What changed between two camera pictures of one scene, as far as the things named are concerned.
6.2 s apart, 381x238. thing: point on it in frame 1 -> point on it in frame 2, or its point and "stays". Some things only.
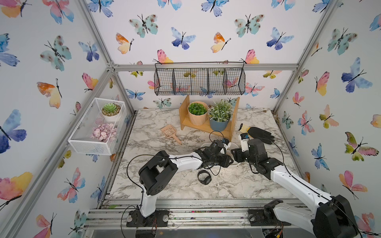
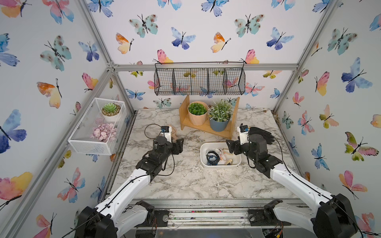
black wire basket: x=199 y=78 stays
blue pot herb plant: x=220 y=112 stays
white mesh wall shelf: x=99 y=128 stays
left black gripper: x=225 y=159 -> x=177 y=147
